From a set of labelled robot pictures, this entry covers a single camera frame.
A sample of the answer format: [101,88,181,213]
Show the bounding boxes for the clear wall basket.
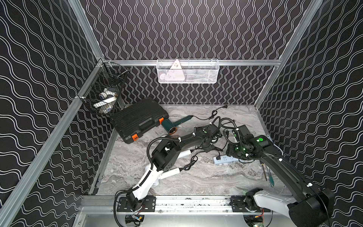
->
[156,59,220,84]

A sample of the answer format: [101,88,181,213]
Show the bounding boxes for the green hair dryer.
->
[159,115,193,135]

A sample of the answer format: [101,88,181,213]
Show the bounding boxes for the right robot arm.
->
[225,125,335,227]

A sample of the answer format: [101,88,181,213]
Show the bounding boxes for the white hair dryer middle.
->
[178,149,192,159]

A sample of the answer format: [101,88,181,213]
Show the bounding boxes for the black plastic tool case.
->
[110,97,169,144]

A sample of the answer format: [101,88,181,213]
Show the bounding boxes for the white items in basket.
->
[93,88,118,114]

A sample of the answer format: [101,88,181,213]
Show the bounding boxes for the white hair dryer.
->
[158,168,180,180]
[178,149,192,159]

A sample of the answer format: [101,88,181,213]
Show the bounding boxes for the light blue power strip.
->
[213,155,239,165]

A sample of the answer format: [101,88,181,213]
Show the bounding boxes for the white hair dryer lower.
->
[158,168,180,180]

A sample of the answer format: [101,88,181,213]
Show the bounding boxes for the black wire basket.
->
[81,63,130,116]

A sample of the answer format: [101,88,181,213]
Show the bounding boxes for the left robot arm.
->
[113,124,221,211]

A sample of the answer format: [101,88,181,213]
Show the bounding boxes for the green dryer black cable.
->
[192,104,229,121]

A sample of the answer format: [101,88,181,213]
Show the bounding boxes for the pink triangular card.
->
[165,60,185,82]

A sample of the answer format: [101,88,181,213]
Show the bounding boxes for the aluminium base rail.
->
[80,192,296,216]

